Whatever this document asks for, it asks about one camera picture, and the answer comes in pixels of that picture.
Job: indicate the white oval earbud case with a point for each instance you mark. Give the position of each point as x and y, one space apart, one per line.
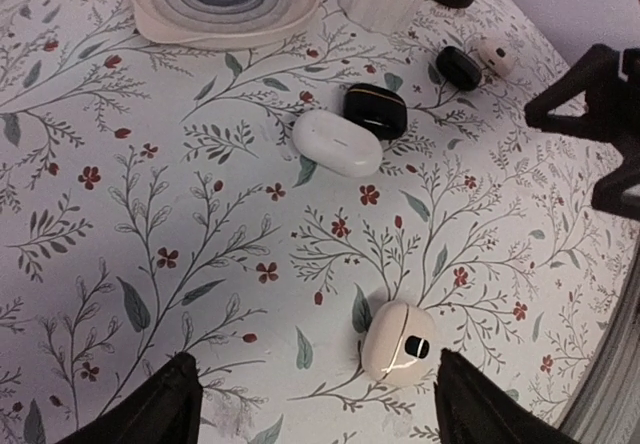
337 144

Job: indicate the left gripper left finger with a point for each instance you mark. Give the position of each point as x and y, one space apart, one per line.
166 408

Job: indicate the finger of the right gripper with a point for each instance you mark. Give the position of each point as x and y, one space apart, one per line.
598 100

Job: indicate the small beige earbud case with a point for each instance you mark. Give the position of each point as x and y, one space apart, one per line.
497 56

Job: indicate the front aluminium rail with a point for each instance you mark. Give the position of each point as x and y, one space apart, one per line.
605 408

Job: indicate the small black earbud case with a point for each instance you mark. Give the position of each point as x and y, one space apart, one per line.
458 68

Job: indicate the floral patterned table mat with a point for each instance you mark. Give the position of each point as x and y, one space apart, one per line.
153 202

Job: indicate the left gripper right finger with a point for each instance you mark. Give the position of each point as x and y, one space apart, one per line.
472 409

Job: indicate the black glossy earbud case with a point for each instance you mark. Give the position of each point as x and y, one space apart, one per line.
380 111

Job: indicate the spiral patterned plate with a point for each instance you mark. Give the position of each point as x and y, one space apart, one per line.
221 24

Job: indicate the beige earbud charging case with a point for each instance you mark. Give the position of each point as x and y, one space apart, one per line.
398 345

